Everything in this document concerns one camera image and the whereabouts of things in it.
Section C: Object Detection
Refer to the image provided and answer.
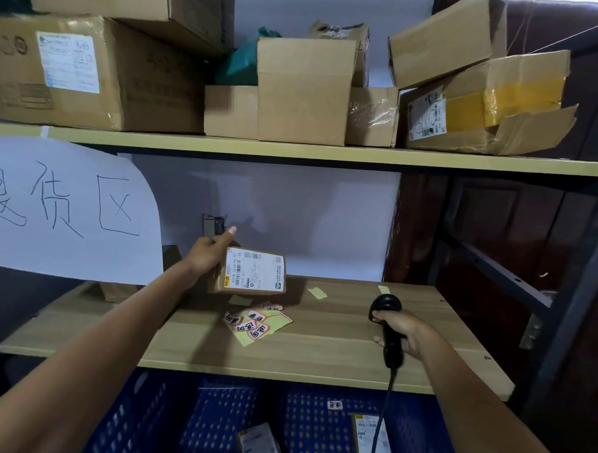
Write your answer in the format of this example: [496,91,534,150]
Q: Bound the person's right hand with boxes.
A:
[370,307,442,361]

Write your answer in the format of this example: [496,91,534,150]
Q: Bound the yellow-taped cardboard carton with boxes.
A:
[397,42,582,160]

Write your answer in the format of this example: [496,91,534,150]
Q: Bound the green plastic bag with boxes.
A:
[214,25,283,89]

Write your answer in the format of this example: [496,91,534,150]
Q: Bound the yellow sticker backing sheet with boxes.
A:
[222,299,295,350]

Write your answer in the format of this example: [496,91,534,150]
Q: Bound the plastic-wrapped cardboard carton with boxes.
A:
[344,85,401,150]

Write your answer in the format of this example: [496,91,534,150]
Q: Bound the person's left hand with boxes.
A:
[183,223,242,282]

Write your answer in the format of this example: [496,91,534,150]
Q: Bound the blue-printed cardboard carton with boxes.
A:
[24,0,237,60]

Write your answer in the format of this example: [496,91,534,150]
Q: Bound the wooden shelf board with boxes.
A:
[0,122,598,178]
[0,262,521,403]

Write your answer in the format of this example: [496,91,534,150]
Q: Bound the wall power outlet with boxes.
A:
[201,213,228,238]

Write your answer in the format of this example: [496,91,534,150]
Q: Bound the low plain cardboard carton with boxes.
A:
[201,83,262,140]

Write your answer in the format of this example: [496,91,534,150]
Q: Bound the black scanner cable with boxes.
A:
[369,367,398,453]

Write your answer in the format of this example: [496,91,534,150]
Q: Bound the person's left forearm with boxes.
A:
[0,255,199,453]

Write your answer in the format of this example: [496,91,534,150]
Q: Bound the black barcode scanner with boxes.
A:
[365,292,408,371]

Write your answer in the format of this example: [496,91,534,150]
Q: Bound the small boxes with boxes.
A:
[97,242,184,307]

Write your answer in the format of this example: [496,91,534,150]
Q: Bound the white handwritten paper sign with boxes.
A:
[0,135,171,288]

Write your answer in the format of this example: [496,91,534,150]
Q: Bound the white-labelled parcel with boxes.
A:
[235,420,287,453]
[350,412,398,453]

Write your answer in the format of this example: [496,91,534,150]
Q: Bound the tall plain cardboard carton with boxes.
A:
[252,36,359,148]

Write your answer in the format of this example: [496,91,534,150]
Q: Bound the metal door hinge plate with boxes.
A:
[519,312,544,350]

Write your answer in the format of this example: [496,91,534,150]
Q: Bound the small labelled cardboard parcel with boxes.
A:
[207,245,289,298]

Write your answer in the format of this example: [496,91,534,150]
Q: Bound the person's right forearm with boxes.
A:
[413,333,578,453]

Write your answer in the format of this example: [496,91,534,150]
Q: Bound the small taped cardboard carton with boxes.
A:
[305,19,373,89]

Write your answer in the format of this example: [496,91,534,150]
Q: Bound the tilted plain cardboard carton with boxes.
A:
[385,0,511,96]

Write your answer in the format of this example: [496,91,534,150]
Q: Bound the large white-labelled cardboard carton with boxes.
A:
[0,11,210,136]

